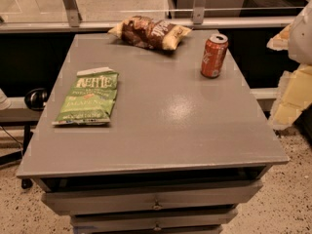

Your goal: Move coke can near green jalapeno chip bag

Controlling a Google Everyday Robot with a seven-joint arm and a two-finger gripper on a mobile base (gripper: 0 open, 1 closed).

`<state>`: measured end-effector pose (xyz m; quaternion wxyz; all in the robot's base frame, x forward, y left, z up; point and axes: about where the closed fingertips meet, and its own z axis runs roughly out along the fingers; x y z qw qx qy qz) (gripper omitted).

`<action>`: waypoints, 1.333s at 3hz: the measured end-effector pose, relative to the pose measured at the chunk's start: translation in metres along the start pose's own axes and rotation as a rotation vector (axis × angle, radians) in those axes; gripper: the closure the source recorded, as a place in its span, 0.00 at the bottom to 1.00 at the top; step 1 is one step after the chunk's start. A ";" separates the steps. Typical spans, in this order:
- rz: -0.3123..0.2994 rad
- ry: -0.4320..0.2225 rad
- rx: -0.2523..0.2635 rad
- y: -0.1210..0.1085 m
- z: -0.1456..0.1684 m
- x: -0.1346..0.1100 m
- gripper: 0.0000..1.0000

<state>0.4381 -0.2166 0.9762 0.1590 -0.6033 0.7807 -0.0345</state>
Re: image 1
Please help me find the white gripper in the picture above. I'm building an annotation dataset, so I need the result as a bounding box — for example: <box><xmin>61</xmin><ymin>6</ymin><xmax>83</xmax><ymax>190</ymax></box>
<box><xmin>266</xmin><ymin>1</ymin><xmax>312</xmax><ymax>130</ymax></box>

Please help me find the red coke can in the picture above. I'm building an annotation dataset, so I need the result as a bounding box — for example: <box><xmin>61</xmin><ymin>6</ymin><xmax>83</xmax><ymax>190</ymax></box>
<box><xmin>201</xmin><ymin>33</ymin><xmax>228</xmax><ymax>78</ymax></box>

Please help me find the brown chip bag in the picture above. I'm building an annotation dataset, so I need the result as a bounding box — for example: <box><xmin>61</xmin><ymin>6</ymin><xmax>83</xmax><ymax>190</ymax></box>
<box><xmin>108</xmin><ymin>16</ymin><xmax>191</xmax><ymax>51</ymax></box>

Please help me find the green jalapeno chip bag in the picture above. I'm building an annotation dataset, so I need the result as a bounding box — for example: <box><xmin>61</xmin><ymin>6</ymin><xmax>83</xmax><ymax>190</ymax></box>
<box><xmin>53</xmin><ymin>67</ymin><xmax>119</xmax><ymax>126</ymax></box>

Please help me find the grey drawer cabinet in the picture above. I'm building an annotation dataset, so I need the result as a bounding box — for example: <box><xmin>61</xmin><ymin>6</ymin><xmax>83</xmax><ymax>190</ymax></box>
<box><xmin>18</xmin><ymin>30</ymin><xmax>288</xmax><ymax>234</ymax></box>

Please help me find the middle grey drawer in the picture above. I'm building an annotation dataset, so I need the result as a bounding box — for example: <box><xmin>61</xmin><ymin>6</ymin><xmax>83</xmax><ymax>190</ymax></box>
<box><xmin>71</xmin><ymin>209</ymin><xmax>237</xmax><ymax>232</ymax></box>

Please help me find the grey drawer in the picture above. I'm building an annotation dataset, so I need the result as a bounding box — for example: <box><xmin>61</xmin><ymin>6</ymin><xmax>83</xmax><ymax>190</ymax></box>
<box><xmin>71</xmin><ymin>209</ymin><xmax>237</xmax><ymax>232</ymax></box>
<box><xmin>42</xmin><ymin>179</ymin><xmax>262</xmax><ymax>215</ymax></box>

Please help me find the black round object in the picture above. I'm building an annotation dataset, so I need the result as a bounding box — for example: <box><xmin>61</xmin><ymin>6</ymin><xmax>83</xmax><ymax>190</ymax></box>
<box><xmin>24</xmin><ymin>88</ymin><xmax>48</xmax><ymax>111</ymax></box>

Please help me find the top grey drawer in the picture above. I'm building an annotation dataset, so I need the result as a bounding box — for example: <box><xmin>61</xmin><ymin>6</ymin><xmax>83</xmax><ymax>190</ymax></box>
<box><xmin>42</xmin><ymin>179</ymin><xmax>262</xmax><ymax>215</ymax></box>

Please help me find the metal railing post right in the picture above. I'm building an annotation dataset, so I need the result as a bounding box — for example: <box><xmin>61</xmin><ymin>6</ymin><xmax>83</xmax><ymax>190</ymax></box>
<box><xmin>192</xmin><ymin>0</ymin><xmax>206</xmax><ymax>24</ymax></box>

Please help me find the metal railing post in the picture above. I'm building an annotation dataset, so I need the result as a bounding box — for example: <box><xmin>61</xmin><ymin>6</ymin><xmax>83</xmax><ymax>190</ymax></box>
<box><xmin>62</xmin><ymin>0</ymin><xmax>82</xmax><ymax>27</ymax></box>
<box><xmin>192</xmin><ymin>0</ymin><xmax>206</xmax><ymax>24</ymax></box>

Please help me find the metal railing post left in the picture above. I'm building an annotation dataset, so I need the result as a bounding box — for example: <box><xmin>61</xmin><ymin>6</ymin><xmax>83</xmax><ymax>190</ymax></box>
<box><xmin>62</xmin><ymin>0</ymin><xmax>82</xmax><ymax>27</ymax></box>

